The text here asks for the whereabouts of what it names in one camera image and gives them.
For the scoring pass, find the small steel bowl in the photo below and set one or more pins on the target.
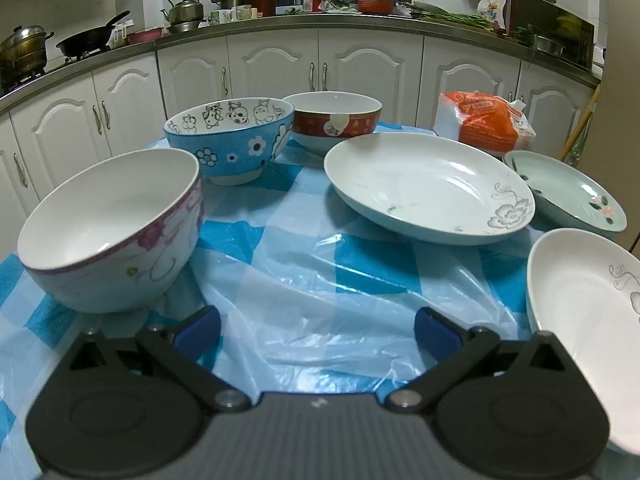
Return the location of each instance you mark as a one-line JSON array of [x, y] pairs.
[[549, 46]]

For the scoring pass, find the white kitchen base cabinets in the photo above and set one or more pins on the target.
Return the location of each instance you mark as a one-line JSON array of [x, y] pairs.
[[280, 67]]

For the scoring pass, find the dark microwave oven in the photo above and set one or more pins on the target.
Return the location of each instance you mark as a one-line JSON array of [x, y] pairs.
[[550, 20]]

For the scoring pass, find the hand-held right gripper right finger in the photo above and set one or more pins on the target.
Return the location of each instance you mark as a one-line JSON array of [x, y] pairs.
[[434, 332]]

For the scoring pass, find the floral white cloth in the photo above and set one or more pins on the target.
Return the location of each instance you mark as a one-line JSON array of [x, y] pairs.
[[492, 10]]

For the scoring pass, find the large white plate grey flower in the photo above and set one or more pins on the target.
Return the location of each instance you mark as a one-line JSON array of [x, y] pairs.
[[410, 185]]

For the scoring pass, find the beige refrigerator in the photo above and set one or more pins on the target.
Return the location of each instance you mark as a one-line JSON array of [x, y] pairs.
[[620, 110]]

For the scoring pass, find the orange tissue pack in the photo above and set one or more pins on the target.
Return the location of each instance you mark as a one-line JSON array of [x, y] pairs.
[[480, 120]]

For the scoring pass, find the black frying pan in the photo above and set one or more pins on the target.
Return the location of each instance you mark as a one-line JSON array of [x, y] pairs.
[[85, 40]]

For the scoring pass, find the pale green plate pink flower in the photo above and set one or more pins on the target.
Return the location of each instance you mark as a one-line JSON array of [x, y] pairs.
[[555, 185]]

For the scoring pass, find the white bowl with purple flowers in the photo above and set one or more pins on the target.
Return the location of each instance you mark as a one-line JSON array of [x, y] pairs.
[[100, 220]]

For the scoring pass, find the red rimmed white bowl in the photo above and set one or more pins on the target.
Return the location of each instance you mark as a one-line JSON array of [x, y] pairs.
[[310, 129]]

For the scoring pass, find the gas stove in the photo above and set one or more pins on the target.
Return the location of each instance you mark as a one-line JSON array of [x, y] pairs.
[[20, 80]]

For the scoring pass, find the blue cartoon print bowl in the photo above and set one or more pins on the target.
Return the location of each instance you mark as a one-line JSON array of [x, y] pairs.
[[235, 146]]

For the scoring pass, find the steel kitchen countertop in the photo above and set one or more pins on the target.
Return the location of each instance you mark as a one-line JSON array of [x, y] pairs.
[[300, 20]]

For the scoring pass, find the white plate grey scroll pattern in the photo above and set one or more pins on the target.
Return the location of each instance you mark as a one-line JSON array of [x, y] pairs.
[[585, 305]]

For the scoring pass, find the lidded steel steamer pot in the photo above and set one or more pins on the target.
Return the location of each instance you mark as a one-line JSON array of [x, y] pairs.
[[22, 50]]

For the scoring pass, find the steel kettle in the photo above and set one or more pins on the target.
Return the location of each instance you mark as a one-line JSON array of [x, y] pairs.
[[184, 10]]

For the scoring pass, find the blue checked plastic tablecloth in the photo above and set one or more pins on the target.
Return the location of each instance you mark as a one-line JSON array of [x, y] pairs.
[[310, 280]]

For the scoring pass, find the white mugs cluster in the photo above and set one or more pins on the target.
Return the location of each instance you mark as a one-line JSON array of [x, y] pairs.
[[242, 14]]

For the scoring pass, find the pink bowl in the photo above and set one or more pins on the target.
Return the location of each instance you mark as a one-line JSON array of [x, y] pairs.
[[145, 36]]

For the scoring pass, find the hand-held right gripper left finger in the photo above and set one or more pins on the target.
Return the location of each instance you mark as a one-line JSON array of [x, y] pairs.
[[200, 329]]

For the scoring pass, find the green vegetable stalks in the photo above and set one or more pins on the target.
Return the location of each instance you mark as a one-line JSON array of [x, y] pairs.
[[460, 20]]

